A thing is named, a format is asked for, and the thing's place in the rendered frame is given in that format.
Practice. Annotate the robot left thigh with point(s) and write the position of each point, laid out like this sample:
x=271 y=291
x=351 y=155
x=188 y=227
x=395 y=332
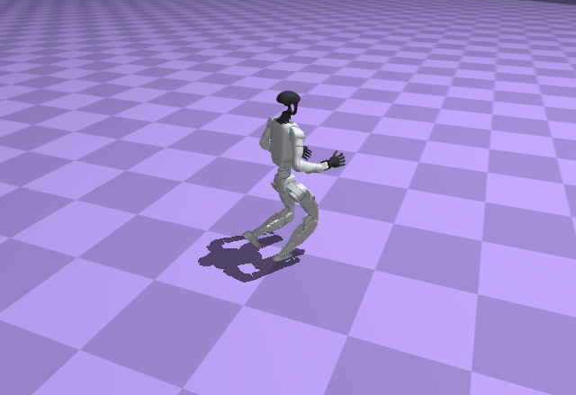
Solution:
x=288 y=213

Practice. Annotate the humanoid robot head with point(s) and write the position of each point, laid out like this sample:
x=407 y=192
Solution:
x=287 y=98

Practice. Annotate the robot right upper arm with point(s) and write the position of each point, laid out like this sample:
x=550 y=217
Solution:
x=296 y=136

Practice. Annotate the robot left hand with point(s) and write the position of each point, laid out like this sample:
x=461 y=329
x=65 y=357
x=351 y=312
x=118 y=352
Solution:
x=306 y=148

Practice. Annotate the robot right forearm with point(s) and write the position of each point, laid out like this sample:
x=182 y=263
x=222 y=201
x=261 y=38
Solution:
x=308 y=167

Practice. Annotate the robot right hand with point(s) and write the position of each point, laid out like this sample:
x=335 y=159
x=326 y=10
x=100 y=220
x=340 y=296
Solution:
x=334 y=161

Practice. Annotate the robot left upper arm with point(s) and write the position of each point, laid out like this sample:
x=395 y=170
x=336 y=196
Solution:
x=265 y=139

